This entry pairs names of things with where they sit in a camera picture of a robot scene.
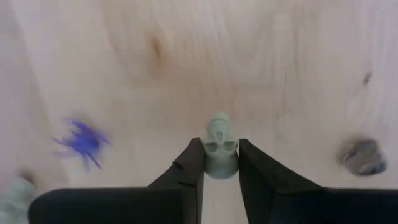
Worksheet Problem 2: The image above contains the purple plastic spider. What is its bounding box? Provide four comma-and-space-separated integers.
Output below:
51, 116, 113, 174

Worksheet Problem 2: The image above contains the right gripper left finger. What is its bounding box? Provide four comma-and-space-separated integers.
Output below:
28, 136, 206, 224

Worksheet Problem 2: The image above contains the cream plastic skull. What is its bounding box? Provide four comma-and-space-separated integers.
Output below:
201, 111, 240, 180

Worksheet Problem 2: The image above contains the pale green object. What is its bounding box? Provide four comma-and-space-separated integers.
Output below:
0, 177, 38, 224

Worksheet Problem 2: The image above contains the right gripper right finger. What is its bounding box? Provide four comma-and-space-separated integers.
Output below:
238, 138, 398, 224

